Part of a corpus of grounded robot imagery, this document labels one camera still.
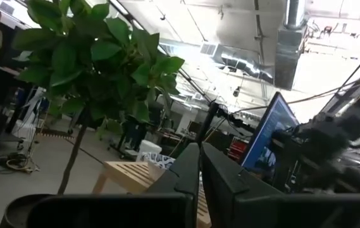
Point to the silver ventilation duct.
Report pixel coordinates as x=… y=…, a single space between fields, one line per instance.
x=288 y=57

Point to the black floor mat striped edge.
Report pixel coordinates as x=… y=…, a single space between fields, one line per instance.
x=56 y=134

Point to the wooden slatted shelf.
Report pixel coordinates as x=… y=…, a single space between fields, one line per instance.
x=129 y=174

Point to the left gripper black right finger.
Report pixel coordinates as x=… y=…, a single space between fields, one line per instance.
x=246 y=209

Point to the green leafy potted tree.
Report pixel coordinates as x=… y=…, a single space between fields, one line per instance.
x=81 y=63

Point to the black plant pot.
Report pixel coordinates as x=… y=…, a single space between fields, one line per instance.
x=12 y=215

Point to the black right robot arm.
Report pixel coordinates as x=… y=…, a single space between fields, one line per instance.
x=325 y=142

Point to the black metal pole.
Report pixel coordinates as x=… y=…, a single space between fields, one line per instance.
x=208 y=123

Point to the computer monitor with blue screen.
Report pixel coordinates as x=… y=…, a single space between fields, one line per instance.
x=268 y=133

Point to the white bin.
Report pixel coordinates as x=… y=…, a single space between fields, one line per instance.
x=148 y=149

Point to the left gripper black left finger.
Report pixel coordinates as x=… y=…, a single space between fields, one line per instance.
x=167 y=209

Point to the wide blue white patterned bowl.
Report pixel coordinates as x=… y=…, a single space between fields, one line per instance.
x=159 y=160

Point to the red tool cabinet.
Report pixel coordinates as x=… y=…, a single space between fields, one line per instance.
x=238 y=150

